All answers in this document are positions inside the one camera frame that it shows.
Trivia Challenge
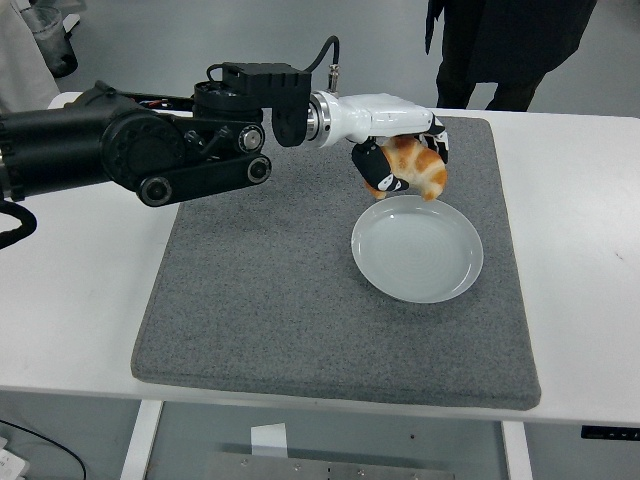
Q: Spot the bin with clear bag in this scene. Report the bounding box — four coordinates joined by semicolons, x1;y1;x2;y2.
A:
22;5;80;79

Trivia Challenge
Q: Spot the white power strip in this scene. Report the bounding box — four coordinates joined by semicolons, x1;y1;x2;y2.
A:
0;437;29;480

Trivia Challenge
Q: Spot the person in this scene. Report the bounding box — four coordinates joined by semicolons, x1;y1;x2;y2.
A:
424;0;599;112

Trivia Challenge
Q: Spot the grey metal plate with screws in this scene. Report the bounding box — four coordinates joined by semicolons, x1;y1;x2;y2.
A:
202;451;456;480

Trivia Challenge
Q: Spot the white table leg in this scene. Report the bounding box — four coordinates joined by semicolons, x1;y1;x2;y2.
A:
119;399;165;480
501;421;534;480

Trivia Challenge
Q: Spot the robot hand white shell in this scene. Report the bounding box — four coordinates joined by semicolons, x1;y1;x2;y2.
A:
327;92;452;195

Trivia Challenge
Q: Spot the croissant bread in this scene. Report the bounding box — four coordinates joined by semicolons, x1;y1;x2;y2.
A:
363;137;449;203

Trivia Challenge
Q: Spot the white cloth cover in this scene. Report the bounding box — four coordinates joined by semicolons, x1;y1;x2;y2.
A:
0;0;61;114

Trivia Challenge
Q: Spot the black floor cable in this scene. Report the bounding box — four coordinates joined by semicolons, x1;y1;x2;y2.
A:
0;418;87;480

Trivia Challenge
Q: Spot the black table control panel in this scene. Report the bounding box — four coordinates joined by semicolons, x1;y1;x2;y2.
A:
580;424;640;441

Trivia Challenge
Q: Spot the pale blue round plate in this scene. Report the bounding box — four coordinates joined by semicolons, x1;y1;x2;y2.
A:
350;194;485;305

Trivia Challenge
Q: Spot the grey felt mat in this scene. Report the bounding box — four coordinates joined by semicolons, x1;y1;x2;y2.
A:
129;115;543;412

